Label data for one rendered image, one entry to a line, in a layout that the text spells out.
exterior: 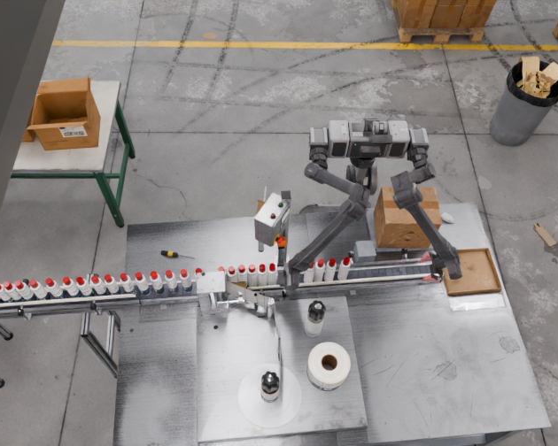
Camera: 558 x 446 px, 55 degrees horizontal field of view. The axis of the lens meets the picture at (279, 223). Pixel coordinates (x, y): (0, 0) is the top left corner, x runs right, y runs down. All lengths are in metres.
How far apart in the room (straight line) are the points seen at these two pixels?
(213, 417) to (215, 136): 2.66
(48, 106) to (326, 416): 2.61
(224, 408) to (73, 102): 2.21
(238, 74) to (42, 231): 2.23
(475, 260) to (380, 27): 3.20
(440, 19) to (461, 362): 3.60
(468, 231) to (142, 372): 2.00
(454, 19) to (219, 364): 4.11
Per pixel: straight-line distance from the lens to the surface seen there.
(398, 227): 2.96
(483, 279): 3.23
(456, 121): 5.09
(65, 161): 3.73
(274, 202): 2.48
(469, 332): 3.07
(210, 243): 3.12
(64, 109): 3.89
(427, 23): 5.67
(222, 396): 2.73
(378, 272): 3.02
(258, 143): 4.62
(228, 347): 2.80
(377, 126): 2.45
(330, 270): 2.82
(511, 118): 4.84
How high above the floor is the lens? 3.53
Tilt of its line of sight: 58 degrees down
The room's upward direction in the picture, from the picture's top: 3 degrees clockwise
